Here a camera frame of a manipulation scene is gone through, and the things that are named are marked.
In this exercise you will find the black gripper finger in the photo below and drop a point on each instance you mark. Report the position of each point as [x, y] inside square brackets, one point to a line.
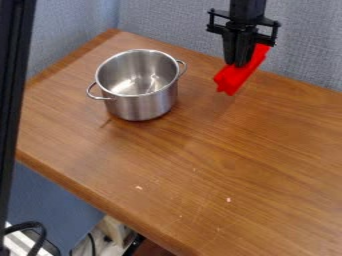
[245, 48]
[229, 46]

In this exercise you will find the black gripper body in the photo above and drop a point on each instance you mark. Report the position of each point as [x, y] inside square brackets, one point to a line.
[245, 14]

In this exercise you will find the red plastic block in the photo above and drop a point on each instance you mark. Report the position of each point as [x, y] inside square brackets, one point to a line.
[232, 76]

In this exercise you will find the stainless steel pot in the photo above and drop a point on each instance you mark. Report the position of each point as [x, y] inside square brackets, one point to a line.
[137, 84]

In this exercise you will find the white clutter under table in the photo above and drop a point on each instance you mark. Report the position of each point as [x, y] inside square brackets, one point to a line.
[110, 239]

